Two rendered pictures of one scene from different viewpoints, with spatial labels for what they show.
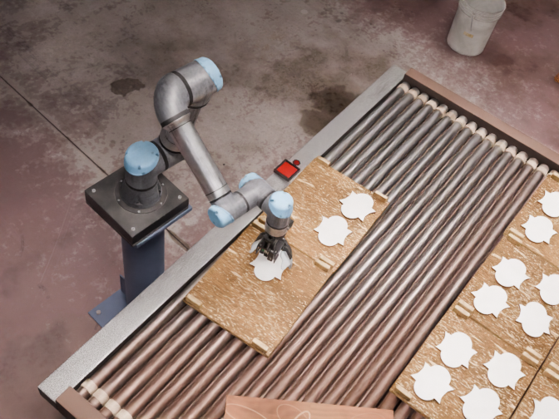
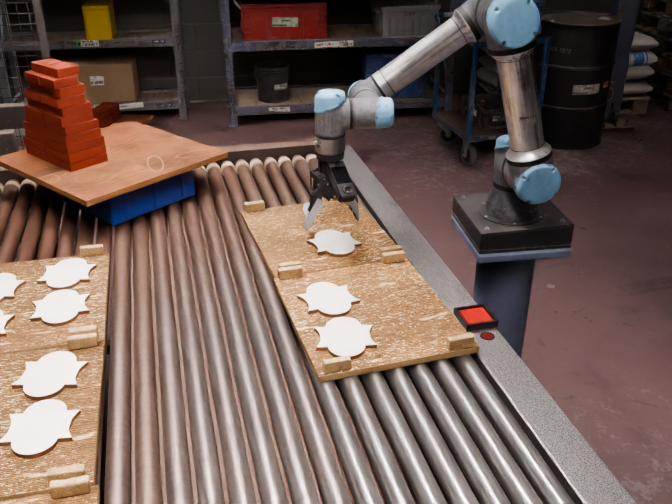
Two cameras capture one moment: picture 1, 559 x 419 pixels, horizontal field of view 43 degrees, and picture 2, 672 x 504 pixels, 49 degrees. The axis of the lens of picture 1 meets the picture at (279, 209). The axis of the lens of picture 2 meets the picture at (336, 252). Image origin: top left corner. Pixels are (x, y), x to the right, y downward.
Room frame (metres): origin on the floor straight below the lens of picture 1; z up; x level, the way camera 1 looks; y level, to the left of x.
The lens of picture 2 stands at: (2.67, -1.17, 1.82)
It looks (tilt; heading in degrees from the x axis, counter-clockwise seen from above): 28 degrees down; 138
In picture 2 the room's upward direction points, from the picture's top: straight up
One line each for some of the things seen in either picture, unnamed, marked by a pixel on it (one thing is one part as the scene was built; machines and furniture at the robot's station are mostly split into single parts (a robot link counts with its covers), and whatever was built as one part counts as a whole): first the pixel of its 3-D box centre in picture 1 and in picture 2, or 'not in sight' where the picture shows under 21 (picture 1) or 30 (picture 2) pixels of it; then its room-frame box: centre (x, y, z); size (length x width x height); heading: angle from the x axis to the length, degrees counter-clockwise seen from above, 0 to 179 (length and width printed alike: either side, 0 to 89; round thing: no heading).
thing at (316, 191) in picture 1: (324, 212); (368, 312); (1.68, -0.17, 0.93); 0.41 x 0.35 x 0.02; 155
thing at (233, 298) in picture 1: (259, 286); (318, 234); (1.30, 0.01, 0.93); 0.41 x 0.35 x 0.02; 156
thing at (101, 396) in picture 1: (284, 218); (396, 294); (1.64, -0.03, 0.90); 1.95 x 0.05 x 0.05; 152
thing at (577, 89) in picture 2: not in sight; (569, 79); (-0.14, 3.73, 0.44); 0.59 x 0.59 x 0.88
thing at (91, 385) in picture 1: (274, 210); (415, 292); (1.66, 0.02, 0.90); 1.95 x 0.05 x 0.05; 152
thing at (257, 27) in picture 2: not in sight; (282, 17); (-2.04, 2.56, 0.78); 0.66 x 0.45 x 0.28; 56
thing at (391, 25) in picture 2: not in sight; (403, 17); (-1.47, 3.36, 0.76); 0.50 x 0.36 x 0.24; 62
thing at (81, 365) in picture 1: (259, 203); (442, 293); (1.69, 0.08, 0.89); 2.08 x 0.08 x 0.06; 152
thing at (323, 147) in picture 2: (277, 224); (328, 144); (1.37, 0.00, 1.21); 0.08 x 0.08 x 0.05
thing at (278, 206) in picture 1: (279, 209); (331, 113); (1.37, 0.00, 1.29); 0.09 x 0.08 x 0.11; 53
